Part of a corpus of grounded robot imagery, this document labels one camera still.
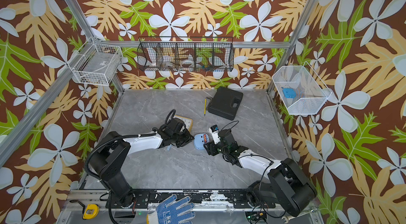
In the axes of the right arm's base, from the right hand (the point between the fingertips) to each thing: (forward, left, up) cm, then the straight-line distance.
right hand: (206, 143), depth 88 cm
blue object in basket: (+20, -45, +20) cm, 53 cm away
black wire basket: (+47, +13, +27) cm, 56 cm away
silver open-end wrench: (-34, -36, -4) cm, 49 cm away
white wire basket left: (+33, +61, +30) cm, 76 cm away
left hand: (+4, +6, 0) cm, 7 cm away
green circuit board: (-33, -23, -8) cm, 41 cm away
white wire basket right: (+20, -50, +22) cm, 58 cm away
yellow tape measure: (-32, +52, -3) cm, 61 cm away
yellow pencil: (+31, +1, -5) cm, 31 cm away
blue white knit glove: (-33, +17, -5) cm, 37 cm away
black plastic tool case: (+29, -13, +2) cm, 31 cm away
